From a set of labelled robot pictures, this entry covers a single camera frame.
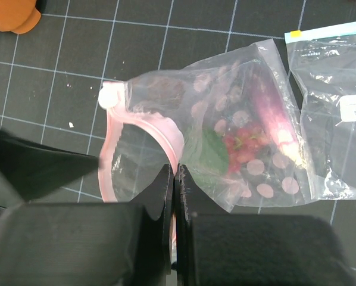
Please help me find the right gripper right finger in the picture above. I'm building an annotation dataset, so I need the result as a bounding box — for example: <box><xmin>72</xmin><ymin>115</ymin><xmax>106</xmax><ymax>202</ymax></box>
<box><xmin>174</xmin><ymin>165</ymin><xmax>356</xmax><ymax>285</ymax></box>

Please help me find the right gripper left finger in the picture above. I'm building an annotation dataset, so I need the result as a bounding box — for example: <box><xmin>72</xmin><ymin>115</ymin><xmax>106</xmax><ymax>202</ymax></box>
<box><xmin>0</xmin><ymin>165</ymin><xmax>174</xmax><ymax>285</ymax></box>

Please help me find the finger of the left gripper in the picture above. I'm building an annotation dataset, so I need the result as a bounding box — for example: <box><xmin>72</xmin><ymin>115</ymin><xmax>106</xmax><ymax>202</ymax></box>
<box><xmin>0</xmin><ymin>129</ymin><xmax>99</xmax><ymax>201</ymax></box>

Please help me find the small red grape bunch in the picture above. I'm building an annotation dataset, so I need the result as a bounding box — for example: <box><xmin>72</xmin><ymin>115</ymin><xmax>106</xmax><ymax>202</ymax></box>
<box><xmin>223</xmin><ymin>124</ymin><xmax>270</xmax><ymax>174</ymax></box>

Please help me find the pink zip dotted bag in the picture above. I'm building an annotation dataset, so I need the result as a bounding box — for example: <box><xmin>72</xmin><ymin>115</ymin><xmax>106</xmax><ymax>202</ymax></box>
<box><xmin>97</xmin><ymin>38</ymin><xmax>313</xmax><ymax>214</ymax></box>

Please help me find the purple eggplant toy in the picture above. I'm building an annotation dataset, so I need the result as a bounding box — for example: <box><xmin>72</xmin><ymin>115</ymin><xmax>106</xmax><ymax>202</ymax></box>
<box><xmin>250</xmin><ymin>74</ymin><xmax>303</xmax><ymax>166</ymax></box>

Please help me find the blue zip clear bag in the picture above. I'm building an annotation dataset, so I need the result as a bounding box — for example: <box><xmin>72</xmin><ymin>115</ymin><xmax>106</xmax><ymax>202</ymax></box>
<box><xmin>285</xmin><ymin>21</ymin><xmax>356</xmax><ymax>200</ymax></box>

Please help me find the green lime toy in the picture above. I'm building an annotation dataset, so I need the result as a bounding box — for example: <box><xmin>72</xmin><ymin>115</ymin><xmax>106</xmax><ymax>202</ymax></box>
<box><xmin>194</xmin><ymin>129</ymin><xmax>229</xmax><ymax>176</ymax></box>

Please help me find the black grid mat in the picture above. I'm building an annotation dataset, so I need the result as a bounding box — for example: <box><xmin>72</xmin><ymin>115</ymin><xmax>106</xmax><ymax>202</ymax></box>
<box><xmin>0</xmin><ymin>0</ymin><xmax>356</xmax><ymax>286</ymax></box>

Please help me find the orange plastic fruit bin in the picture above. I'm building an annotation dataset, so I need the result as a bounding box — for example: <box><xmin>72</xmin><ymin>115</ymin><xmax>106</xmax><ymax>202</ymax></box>
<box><xmin>0</xmin><ymin>0</ymin><xmax>41</xmax><ymax>35</ymax></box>

